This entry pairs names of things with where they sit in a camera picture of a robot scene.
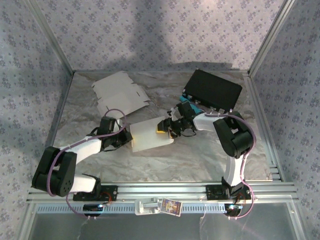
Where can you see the white cardboard paper box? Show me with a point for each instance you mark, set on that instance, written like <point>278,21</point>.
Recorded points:
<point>117,95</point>
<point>147,137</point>

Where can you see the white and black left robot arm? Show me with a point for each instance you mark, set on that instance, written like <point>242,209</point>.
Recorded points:
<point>85,148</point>

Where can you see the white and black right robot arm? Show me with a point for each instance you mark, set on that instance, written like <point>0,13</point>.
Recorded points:
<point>202,122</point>

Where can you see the black hard case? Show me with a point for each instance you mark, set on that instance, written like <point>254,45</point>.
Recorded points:
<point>215,90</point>

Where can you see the colourful printed card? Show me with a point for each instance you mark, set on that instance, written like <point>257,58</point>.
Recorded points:
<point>171,206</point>

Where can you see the black left controller board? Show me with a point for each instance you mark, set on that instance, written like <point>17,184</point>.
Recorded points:
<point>91,207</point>

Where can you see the black controller board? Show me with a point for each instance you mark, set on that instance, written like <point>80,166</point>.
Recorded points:
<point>233,208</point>
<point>91,207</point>

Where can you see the grey metal panel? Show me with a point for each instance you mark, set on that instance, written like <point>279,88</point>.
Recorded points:
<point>160,227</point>

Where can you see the black right controller board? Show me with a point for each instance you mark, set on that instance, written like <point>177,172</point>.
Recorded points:
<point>233,208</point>

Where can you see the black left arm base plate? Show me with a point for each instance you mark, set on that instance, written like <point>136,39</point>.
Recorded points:
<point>112,192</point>

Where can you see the aluminium side rail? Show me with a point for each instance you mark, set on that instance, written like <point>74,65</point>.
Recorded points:
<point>56,125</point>
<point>266,125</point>

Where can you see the aluminium mounting rail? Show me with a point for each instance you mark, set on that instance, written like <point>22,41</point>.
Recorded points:
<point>162,191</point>

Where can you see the white plastic bracket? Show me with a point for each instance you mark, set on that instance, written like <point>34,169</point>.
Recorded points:
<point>145,207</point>

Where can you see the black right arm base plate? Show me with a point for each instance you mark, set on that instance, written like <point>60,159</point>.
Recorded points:
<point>212,192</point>

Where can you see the aluminium frame post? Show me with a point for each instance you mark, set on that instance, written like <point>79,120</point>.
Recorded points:
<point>270,37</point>

